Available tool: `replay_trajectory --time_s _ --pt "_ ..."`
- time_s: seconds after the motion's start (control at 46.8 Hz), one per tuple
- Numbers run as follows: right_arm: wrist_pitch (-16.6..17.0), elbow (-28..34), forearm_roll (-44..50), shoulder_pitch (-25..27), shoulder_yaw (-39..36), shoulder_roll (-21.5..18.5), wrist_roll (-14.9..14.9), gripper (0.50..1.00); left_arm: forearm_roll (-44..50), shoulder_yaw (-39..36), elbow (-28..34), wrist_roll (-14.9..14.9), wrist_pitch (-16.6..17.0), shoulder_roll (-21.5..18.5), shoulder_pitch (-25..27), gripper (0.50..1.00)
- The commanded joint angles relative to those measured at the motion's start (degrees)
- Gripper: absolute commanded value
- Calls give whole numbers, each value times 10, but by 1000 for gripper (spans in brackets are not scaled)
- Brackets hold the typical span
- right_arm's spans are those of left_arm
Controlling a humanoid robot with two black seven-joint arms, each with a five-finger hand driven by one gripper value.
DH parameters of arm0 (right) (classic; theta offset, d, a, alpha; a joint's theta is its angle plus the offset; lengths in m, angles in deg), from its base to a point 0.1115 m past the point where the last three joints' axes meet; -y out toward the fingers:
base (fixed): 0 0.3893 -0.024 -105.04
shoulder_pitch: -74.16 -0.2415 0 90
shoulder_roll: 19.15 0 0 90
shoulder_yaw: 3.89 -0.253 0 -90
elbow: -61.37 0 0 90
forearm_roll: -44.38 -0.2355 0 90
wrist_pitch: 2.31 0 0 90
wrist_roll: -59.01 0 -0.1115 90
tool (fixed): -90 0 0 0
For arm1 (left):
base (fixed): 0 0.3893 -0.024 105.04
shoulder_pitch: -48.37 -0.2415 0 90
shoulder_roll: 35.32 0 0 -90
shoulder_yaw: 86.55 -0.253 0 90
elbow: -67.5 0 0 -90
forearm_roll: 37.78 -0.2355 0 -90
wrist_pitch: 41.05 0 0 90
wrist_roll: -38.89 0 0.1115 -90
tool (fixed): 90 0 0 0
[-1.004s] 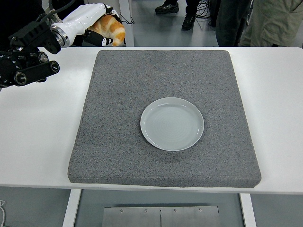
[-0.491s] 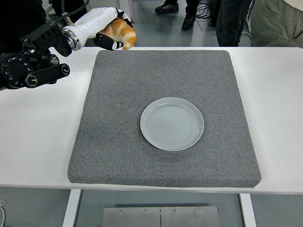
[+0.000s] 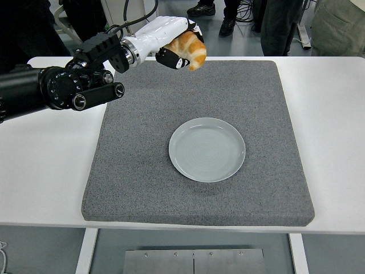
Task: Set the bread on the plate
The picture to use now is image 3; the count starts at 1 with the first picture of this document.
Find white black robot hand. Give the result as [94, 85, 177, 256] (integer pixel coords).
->
[132, 15, 205, 71]

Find golden croissant bread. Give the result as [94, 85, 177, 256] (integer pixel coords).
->
[165, 30, 208, 71]

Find light grey round plate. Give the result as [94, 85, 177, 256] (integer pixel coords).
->
[168, 117, 246, 183]

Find grey metal plate with screws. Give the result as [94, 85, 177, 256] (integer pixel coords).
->
[123, 248, 266, 274]

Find white cabinet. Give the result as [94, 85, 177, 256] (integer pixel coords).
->
[102, 0, 151, 38]

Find person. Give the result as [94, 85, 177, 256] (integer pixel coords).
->
[310, 0, 365, 57]
[0, 0, 71, 75]
[63, 0, 108, 48]
[259, 0, 303, 57]
[186, 0, 237, 37]

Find grey speckled mat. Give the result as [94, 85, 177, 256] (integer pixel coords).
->
[81, 59, 316, 228]

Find white desk leg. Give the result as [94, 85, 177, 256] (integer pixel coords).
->
[295, 0, 312, 51]

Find white table leg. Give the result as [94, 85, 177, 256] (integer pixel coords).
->
[74, 228, 99, 274]
[288, 233, 310, 274]

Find white post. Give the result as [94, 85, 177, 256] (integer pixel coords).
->
[144, 0, 160, 19]

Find black floor cable bundle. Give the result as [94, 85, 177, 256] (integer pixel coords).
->
[235, 0, 262, 32]

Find white curved chair frame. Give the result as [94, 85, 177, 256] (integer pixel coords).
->
[54, 4, 83, 46]

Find thin white cable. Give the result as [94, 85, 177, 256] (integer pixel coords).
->
[0, 241, 8, 271]

